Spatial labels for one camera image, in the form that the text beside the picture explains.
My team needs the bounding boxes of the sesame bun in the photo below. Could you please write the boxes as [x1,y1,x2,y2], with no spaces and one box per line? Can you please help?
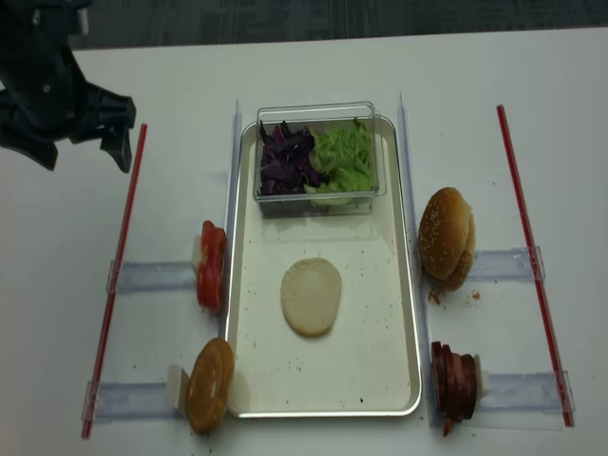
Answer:
[418,187,476,281]
[439,251,474,292]

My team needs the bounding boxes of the white pusher block patties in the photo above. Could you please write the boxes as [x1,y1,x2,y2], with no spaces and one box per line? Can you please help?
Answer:
[473,353,489,402]

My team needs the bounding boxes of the right red strip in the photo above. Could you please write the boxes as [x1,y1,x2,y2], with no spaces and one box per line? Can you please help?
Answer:
[496,104,575,428]

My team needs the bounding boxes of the green lettuce leaves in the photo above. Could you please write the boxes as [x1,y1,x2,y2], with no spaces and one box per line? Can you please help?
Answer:
[305,118,375,196]

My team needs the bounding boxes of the purple cabbage leaves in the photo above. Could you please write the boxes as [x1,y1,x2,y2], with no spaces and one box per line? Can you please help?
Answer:
[258,122,329,196]

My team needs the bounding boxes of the clear plastic salad box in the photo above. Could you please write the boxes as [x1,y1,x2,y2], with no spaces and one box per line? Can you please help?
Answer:
[253,102,385,219]

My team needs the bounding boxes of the left clear vertical rail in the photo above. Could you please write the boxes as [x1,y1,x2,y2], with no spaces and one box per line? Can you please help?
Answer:
[218,100,242,340]

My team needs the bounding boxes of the silver metal tray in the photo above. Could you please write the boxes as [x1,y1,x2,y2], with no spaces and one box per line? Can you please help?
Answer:
[223,119,422,418]

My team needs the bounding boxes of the sesame top bun rear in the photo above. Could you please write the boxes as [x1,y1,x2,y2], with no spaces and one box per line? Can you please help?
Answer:
[439,251,474,292]

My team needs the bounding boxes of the white pusher block tomato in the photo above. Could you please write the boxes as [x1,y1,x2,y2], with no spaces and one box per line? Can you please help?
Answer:
[191,235,203,273]

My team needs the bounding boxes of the clear vertical rail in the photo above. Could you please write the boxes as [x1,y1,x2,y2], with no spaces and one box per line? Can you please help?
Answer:
[218,100,242,340]
[397,94,443,429]

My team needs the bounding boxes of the clear rail behind sesame buns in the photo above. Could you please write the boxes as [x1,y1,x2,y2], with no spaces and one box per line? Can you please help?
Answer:
[467,246,545,282]

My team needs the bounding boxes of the dark meat patties stack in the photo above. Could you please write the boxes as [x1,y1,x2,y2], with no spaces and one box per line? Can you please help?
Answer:
[431,341,481,437]

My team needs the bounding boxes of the white pusher block buns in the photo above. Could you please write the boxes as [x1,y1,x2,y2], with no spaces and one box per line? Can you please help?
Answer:
[166,364,190,416]

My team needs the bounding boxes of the right clear vertical rail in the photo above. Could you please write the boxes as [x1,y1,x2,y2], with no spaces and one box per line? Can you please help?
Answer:
[397,94,443,429]

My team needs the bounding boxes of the clear rail behind patties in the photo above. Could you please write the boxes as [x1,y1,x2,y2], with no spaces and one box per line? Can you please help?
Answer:
[476,370,576,413]

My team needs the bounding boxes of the red tomato slices stack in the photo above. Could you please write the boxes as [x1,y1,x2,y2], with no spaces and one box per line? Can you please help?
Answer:
[197,220,227,314]

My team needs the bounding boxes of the red strip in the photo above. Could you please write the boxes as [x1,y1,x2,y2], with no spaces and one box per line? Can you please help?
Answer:
[496,104,575,428]
[81,123,148,440]

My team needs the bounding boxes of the left red strip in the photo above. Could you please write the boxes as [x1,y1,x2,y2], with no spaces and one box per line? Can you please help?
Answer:
[81,123,148,440]

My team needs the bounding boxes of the clear rail behind tomato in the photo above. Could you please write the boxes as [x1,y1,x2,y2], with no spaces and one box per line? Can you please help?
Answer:
[106,261,197,294]

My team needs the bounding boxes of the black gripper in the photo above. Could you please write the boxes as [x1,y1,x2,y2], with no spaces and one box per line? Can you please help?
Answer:
[1,1,136,173]

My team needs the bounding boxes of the bun slice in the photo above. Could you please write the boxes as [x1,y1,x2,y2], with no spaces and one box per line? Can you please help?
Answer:
[280,257,342,337]
[186,337,235,435]

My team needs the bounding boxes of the sesame top bun front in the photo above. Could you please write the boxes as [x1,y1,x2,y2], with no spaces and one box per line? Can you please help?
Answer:
[418,187,476,281]

